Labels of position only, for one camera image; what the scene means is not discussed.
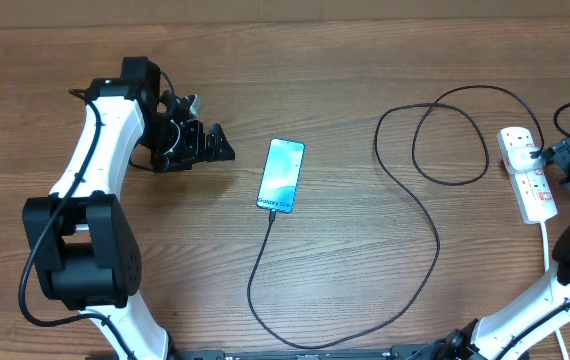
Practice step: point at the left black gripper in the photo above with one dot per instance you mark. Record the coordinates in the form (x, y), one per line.
(195, 150)

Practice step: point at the Samsung Galaxy smartphone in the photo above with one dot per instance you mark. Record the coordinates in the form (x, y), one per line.
(281, 175)

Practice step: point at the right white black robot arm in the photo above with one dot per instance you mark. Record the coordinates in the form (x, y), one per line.
(544, 307)

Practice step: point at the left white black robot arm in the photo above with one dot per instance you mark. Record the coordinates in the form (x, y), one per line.
(84, 260)

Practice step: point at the white USB charger plug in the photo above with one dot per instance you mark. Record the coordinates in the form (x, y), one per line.
(523, 159)

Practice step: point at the white power strip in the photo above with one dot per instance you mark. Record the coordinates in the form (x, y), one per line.
(532, 191)

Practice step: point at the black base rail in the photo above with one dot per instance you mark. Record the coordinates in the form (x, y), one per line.
(396, 352)

